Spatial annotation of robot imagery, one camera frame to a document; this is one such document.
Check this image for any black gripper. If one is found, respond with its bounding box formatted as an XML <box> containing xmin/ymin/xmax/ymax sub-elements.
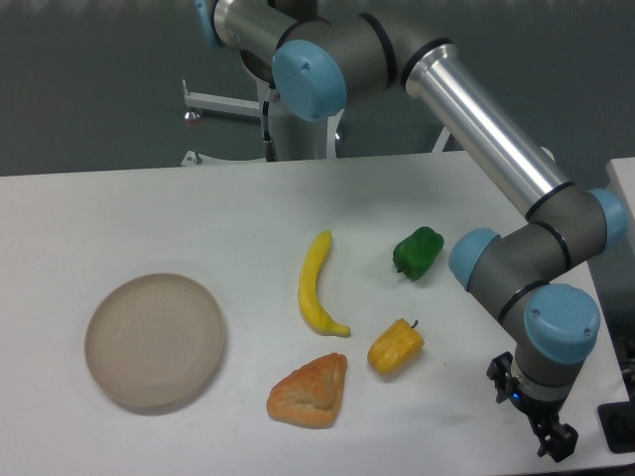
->
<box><xmin>486</xmin><ymin>352</ymin><xmax>578</xmax><ymax>462</ymax></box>

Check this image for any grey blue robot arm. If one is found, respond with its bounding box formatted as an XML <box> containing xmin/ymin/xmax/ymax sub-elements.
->
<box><xmin>193</xmin><ymin>1</ymin><xmax>628</xmax><ymax>461</ymax></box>

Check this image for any yellow bell pepper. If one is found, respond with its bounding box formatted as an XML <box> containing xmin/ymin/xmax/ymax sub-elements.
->
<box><xmin>367</xmin><ymin>318</ymin><xmax>425</xmax><ymax>376</ymax></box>

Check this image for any green bell pepper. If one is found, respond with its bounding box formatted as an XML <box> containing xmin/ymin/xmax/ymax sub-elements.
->
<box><xmin>392</xmin><ymin>226</ymin><xmax>445</xmax><ymax>282</ymax></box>

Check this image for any black device at edge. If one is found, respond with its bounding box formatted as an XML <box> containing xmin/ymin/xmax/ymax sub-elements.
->
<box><xmin>597</xmin><ymin>402</ymin><xmax>634</xmax><ymax>454</ymax></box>

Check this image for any orange pastry bread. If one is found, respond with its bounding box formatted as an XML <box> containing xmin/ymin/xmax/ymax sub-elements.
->
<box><xmin>266</xmin><ymin>353</ymin><xmax>348</xmax><ymax>429</ymax></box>

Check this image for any yellow banana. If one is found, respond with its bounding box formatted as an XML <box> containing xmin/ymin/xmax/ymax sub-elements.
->
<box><xmin>298</xmin><ymin>230</ymin><xmax>351</xmax><ymax>338</ymax></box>

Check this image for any white side table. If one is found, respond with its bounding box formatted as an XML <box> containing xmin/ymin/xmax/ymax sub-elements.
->
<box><xmin>606</xmin><ymin>157</ymin><xmax>635</xmax><ymax>225</ymax></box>

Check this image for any beige round plate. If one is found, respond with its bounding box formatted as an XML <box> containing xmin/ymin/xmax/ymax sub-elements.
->
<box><xmin>84</xmin><ymin>274</ymin><xmax>226</xmax><ymax>415</ymax></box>

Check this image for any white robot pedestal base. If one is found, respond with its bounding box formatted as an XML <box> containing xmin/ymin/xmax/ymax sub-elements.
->
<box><xmin>180</xmin><ymin>49</ymin><xmax>348</xmax><ymax>168</ymax></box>

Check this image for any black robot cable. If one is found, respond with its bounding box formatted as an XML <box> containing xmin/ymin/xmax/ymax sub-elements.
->
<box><xmin>261</xmin><ymin>82</ymin><xmax>279</xmax><ymax>163</ymax></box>

